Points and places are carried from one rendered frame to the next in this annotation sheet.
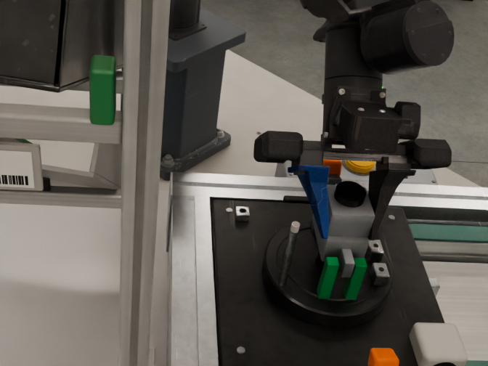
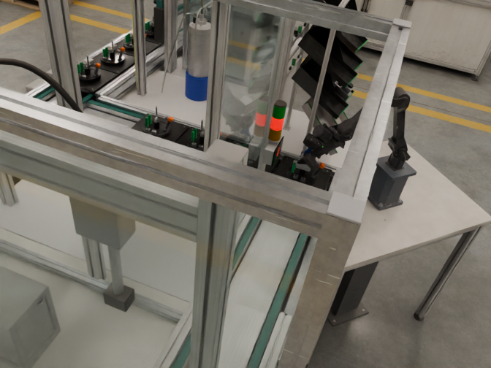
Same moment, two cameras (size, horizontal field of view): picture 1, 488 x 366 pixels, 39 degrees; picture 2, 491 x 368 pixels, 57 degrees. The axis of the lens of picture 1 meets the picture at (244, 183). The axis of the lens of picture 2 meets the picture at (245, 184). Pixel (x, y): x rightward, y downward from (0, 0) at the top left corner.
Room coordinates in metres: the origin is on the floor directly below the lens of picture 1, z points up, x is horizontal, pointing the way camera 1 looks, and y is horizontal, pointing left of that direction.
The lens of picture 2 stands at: (1.00, -1.68, 2.24)
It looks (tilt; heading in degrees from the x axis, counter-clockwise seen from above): 40 degrees down; 116
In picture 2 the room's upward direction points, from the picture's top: 8 degrees clockwise
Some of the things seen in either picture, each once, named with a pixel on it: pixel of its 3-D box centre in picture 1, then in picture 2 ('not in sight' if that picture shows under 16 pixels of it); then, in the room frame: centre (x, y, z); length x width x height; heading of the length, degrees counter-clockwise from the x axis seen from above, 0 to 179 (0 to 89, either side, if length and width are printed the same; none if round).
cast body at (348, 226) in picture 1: (345, 222); (303, 160); (0.52, -0.11, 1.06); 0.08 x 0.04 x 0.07; 10
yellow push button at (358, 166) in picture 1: (359, 163); not in sight; (0.76, -0.15, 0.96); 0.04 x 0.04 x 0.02
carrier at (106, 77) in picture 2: not in sight; (87, 70); (-0.84, -0.06, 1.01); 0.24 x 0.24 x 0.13; 10
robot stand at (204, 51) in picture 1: (171, 86); (388, 182); (0.87, 0.13, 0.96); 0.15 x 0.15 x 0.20; 55
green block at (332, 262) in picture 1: (327, 278); not in sight; (0.48, -0.10, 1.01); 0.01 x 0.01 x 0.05; 10
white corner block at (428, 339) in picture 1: (435, 352); not in sight; (0.45, -0.22, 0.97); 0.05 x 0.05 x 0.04; 10
